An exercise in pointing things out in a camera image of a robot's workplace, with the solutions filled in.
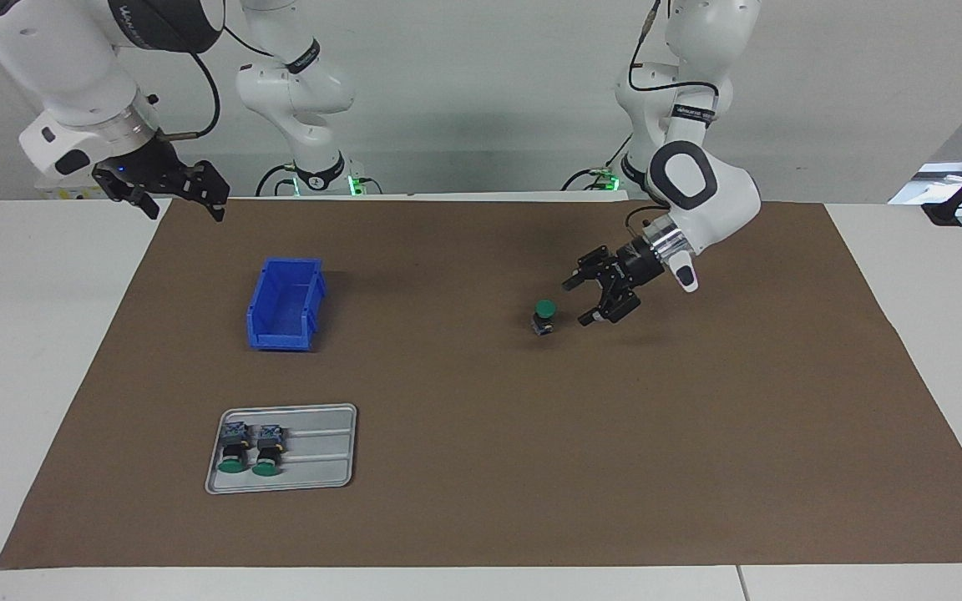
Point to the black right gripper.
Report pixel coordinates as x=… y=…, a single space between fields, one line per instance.
x=151 y=165

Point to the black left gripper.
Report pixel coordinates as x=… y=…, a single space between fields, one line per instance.
x=633 y=267

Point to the green push button switch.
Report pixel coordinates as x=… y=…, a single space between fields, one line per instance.
x=544 y=309
x=234 y=449
x=268 y=451

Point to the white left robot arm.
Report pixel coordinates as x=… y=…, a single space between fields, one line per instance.
x=715 y=200

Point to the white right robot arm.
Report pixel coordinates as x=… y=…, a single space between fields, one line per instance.
x=63 y=58

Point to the white background box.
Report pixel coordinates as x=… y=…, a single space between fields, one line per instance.
x=63 y=190

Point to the blue plastic bin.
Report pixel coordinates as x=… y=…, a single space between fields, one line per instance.
x=285 y=313

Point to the brown table mat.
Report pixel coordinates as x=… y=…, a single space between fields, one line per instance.
x=531 y=459

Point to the grey metal tray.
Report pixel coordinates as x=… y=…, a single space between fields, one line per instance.
x=322 y=451

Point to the white plastic bags pile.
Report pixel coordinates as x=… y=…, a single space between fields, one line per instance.
x=915 y=188

